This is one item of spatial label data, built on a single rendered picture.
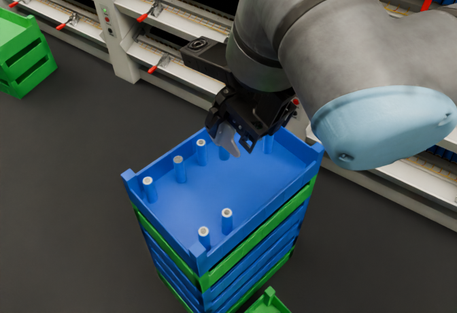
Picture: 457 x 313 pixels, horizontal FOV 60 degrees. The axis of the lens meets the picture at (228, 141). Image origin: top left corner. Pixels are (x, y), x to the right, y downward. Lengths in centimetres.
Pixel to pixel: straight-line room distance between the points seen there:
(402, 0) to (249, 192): 50
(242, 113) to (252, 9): 16
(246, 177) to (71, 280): 60
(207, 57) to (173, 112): 92
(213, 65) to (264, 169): 32
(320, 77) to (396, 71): 5
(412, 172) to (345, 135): 89
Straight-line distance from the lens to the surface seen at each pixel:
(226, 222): 65
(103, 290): 113
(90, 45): 171
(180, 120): 140
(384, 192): 127
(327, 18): 30
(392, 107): 27
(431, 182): 116
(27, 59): 162
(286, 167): 77
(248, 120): 48
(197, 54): 53
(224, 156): 66
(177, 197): 74
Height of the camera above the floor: 103
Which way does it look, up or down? 51 degrees down
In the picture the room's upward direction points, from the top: straight up
